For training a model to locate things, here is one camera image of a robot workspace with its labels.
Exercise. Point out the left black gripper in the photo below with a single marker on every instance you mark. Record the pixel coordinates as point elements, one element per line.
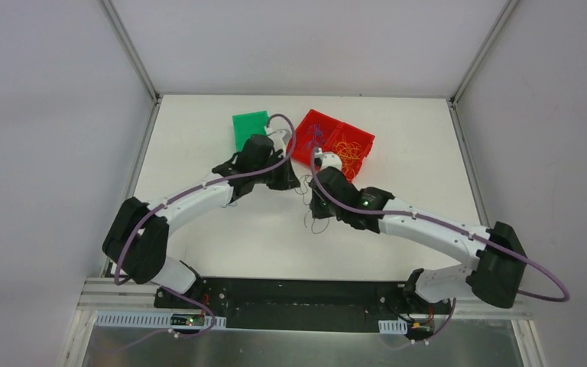
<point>282,179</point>

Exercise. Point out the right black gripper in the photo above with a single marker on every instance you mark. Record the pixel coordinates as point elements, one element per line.
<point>318,203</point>

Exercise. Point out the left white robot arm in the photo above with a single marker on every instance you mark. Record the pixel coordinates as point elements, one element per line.
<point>137,240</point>

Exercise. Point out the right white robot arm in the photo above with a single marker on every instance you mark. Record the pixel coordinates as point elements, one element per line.
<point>487,267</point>

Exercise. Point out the red plastic double bin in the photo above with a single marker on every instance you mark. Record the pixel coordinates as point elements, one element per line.
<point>318,130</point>

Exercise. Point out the green plastic bin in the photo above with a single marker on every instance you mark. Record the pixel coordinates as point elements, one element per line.
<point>248,124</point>

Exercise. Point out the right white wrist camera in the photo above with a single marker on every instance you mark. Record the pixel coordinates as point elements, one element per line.
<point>326,160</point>

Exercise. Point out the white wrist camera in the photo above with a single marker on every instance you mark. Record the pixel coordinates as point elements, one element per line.
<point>326,160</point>
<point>280,138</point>

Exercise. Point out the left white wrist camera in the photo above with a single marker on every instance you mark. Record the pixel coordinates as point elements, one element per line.
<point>280,138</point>

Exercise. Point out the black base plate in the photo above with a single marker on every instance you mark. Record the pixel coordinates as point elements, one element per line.
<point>304,305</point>

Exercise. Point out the aluminium frame rail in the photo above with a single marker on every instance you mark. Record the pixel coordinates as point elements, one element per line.
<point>105,294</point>

